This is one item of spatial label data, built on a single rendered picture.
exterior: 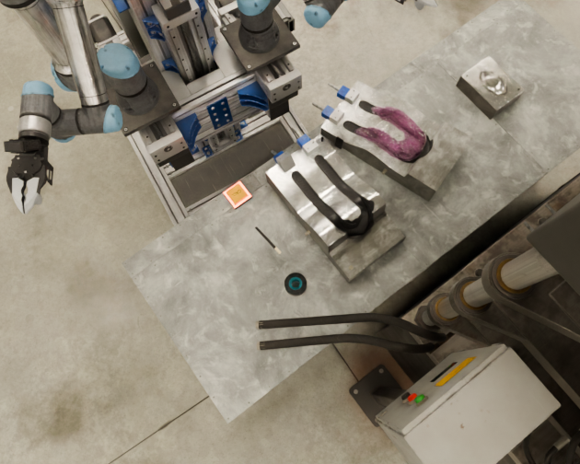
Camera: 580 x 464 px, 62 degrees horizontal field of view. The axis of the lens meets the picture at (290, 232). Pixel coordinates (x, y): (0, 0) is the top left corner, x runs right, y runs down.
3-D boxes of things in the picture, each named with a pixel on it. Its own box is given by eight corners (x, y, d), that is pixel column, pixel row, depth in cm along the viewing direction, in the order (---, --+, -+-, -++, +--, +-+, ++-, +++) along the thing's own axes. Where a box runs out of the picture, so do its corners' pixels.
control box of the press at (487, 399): (341, 395, 240) (389, 419, 99) (388, 356, 245) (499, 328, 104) (369, 434, 235) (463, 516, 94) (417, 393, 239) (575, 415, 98)
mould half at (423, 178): (320, 133, 193) (320, 120, 183) (356, 87, 199) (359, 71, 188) (428, 202, 183) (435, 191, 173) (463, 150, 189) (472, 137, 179)
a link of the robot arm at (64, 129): (88, 143, 142) (71, 124, 131) (51, 145, 142) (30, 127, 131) (90, 119, 144) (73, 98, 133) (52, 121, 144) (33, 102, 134)
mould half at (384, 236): (267, 181, 188) (264, 167, 175) (319, 145, 192) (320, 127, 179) (348, 283, 176) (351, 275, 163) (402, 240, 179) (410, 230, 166)
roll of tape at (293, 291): (301, 299, 174) (301, 297, 171) (281, 291, 175) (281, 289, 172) (309, 279, 176) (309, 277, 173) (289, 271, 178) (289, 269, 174)
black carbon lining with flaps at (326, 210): (288, 177, 181) (286, 167, 172) (321, 153, 183) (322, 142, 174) (346, 249, 172) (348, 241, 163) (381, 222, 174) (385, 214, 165)
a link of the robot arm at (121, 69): (146, 94, 162) (133, 70, 149) (107, 98, 162) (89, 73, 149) (146, 63, 166) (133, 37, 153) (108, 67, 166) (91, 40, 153)
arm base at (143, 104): (111, 90, 175) (99, 74, 165) (148, 72, 176) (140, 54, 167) (128, 122, 171) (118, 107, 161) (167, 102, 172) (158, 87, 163)
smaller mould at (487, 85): (455, 86, 198) (460, 75, 191) (482, 66, 200) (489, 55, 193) (490, 120, 193) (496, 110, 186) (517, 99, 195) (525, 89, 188)
